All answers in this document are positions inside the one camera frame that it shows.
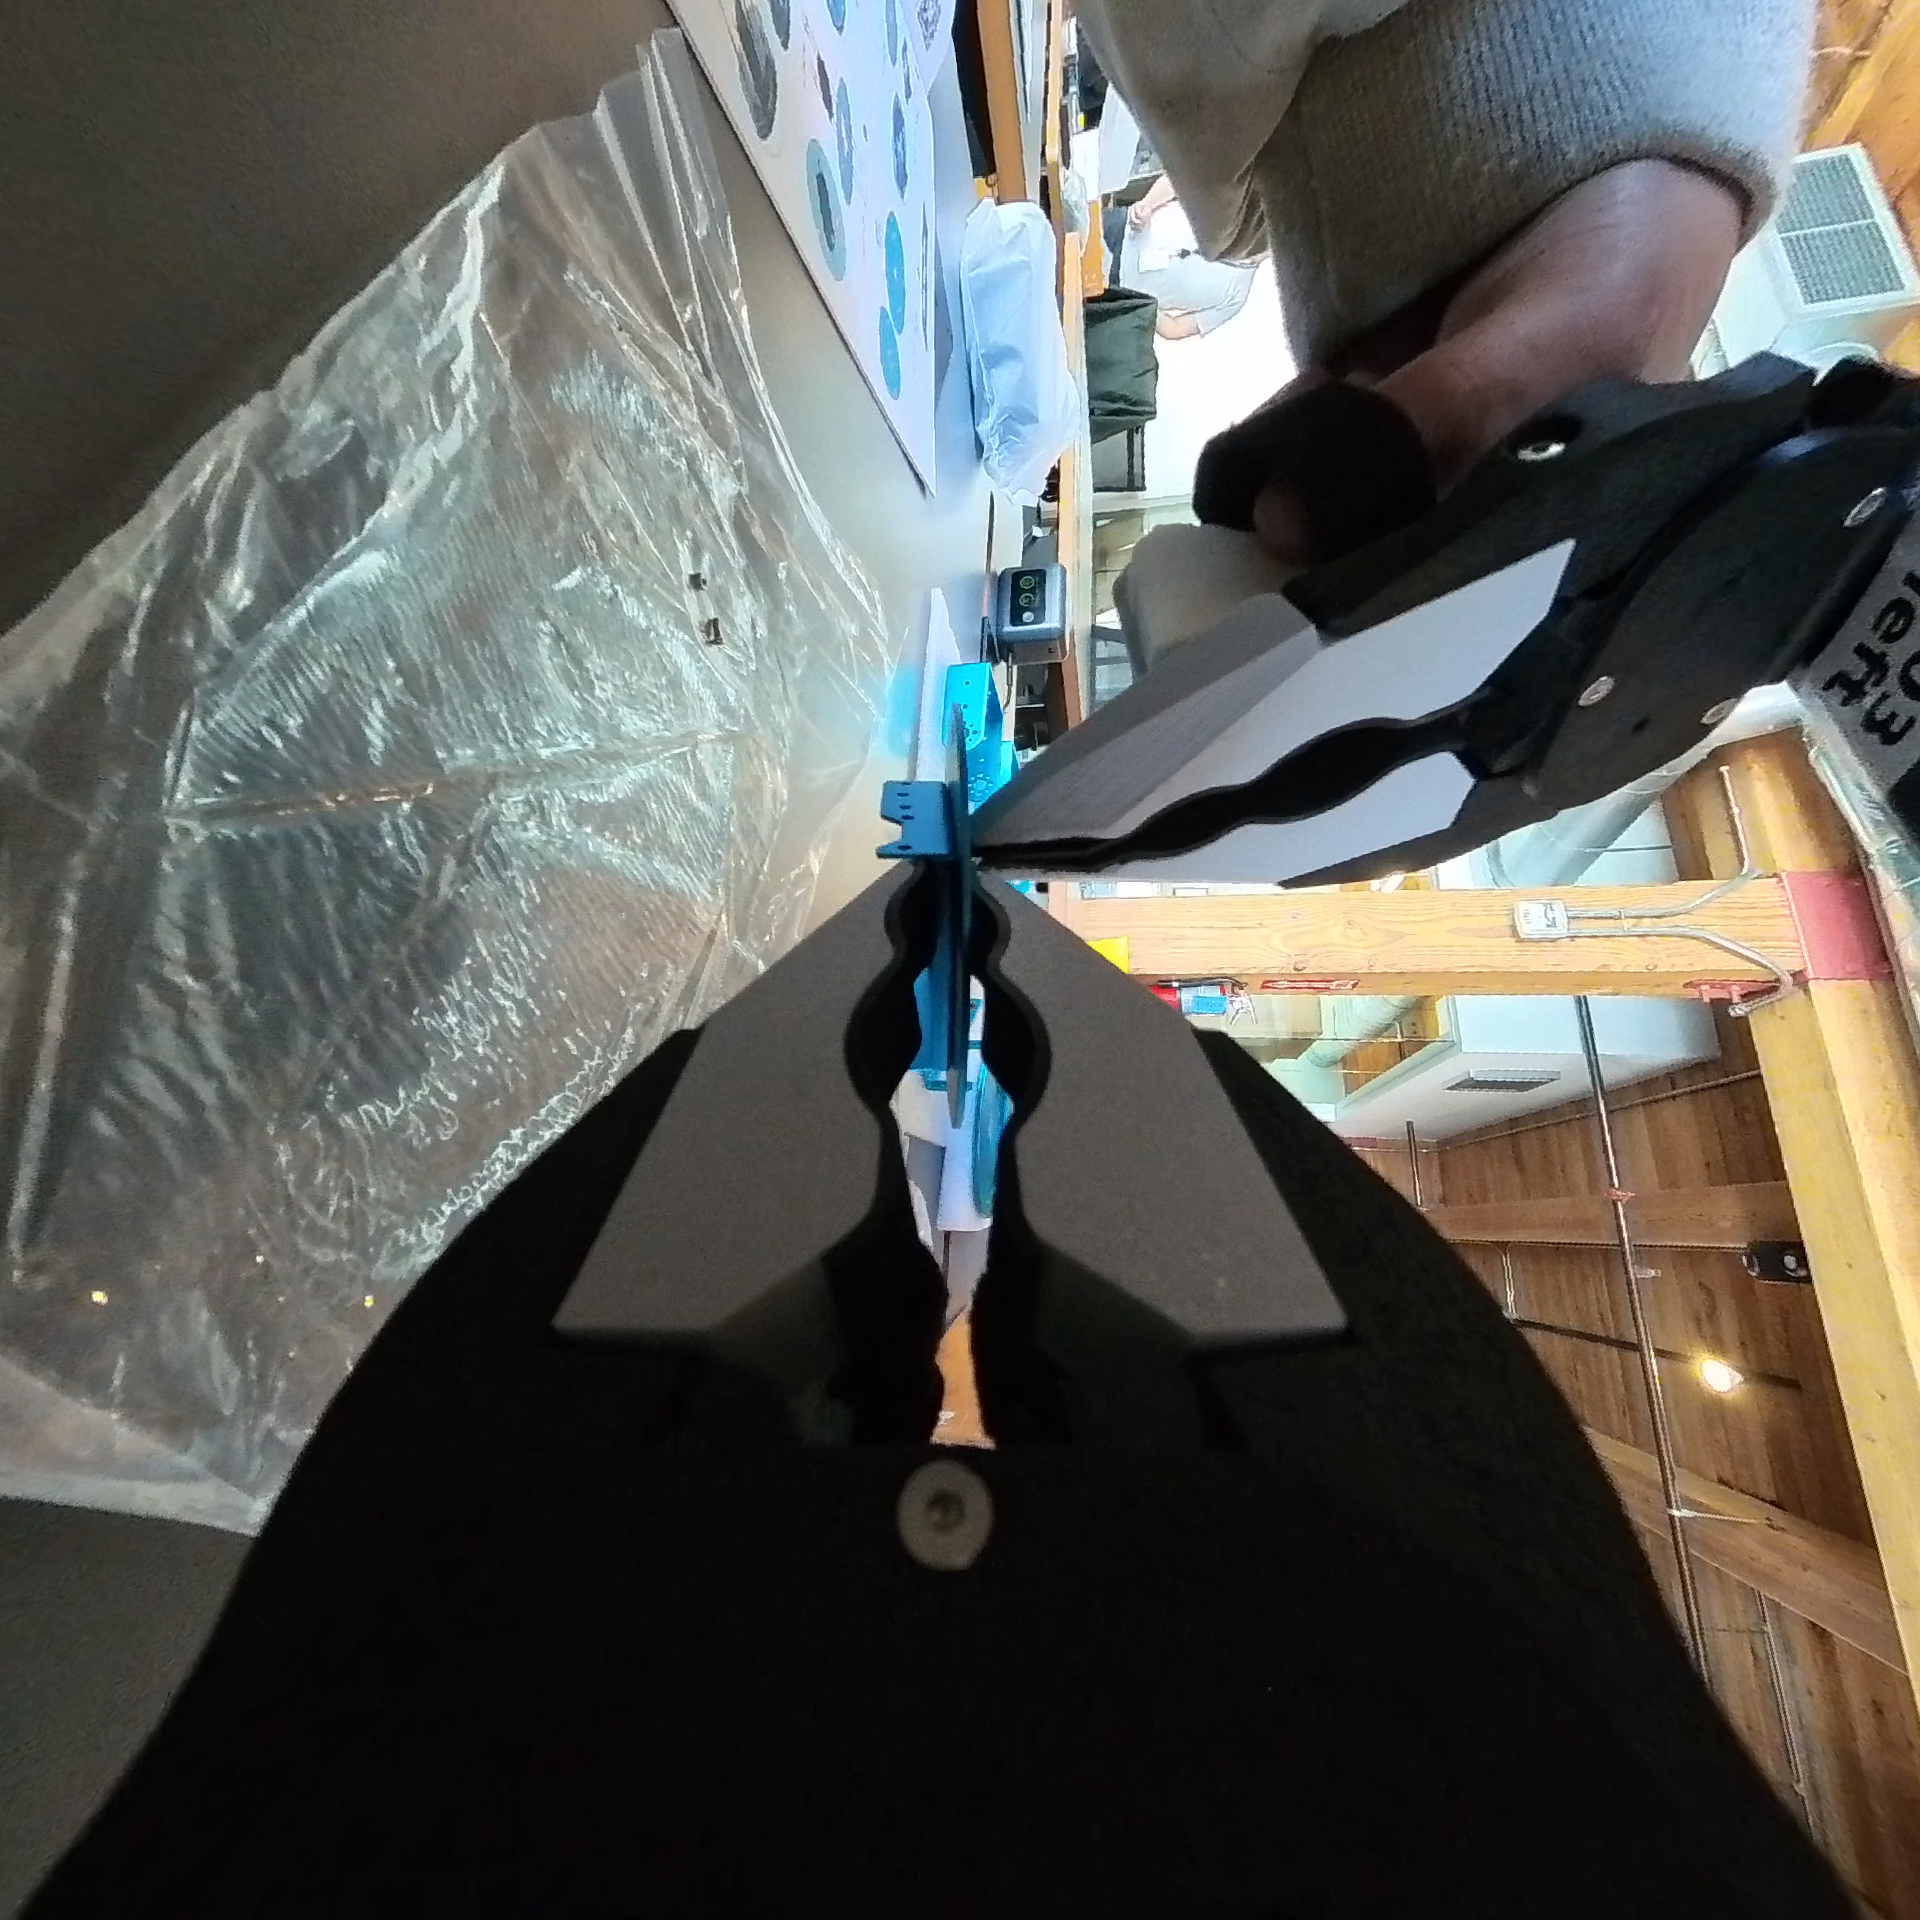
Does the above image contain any thick wooden post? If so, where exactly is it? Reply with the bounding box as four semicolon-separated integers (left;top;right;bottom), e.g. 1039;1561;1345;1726
1656;726;1920;1651

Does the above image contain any small grey power unit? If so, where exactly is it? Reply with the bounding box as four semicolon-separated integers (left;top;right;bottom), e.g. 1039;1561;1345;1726
989;564;1073;661

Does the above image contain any wooden ceiling beam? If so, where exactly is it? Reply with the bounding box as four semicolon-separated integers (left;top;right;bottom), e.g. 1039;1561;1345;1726
1049;874;1801;1003

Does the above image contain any black mesh chair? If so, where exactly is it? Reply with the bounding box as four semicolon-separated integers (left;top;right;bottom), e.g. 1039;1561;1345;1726
1081;287;1161;448

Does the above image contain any orange-edged background desk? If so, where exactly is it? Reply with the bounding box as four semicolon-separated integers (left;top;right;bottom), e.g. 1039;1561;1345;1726
1043;149;1097;737

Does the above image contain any instruction booklet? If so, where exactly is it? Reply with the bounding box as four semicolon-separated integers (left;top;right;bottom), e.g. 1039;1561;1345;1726
666;0;961;499

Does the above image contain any white air vent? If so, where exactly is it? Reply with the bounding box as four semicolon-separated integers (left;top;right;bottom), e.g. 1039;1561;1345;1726
1701;137;1920;369

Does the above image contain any person's left hand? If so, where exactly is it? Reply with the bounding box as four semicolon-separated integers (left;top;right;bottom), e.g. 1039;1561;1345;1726
1252;156;1754;564

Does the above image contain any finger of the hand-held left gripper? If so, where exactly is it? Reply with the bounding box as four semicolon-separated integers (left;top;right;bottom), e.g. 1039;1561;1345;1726
971;535;1580;863
974;723;1490;890

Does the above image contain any blue metal U bracket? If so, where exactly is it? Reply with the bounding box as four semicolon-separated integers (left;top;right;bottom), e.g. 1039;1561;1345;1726
944;665;1026;797

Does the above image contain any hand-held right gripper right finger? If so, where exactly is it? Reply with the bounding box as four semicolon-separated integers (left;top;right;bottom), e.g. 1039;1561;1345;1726
965;881;1349;1449

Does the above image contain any red metal bracket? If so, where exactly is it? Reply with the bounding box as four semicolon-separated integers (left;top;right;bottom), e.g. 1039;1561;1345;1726
1782;865;1895;988

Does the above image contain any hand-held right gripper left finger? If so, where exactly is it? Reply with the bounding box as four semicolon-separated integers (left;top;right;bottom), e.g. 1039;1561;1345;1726
548;874;953;1449

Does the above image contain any blue round plate with bracket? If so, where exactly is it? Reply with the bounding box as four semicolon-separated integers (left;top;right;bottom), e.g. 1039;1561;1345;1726
875;704;1022;1127

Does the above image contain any silver air duct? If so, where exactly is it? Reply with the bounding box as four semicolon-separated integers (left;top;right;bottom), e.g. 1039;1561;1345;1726
1475;785;1679;890

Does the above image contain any white foam sheet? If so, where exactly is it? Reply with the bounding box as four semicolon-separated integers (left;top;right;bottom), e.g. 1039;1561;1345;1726
895;583;999;1239

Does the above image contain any clear plastic bag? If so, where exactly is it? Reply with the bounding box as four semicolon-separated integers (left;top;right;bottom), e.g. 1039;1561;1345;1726
0;30;902;1531

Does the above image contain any crumpled white plastic bag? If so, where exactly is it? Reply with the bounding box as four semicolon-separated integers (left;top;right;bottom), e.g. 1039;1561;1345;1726
960;194;1085;507

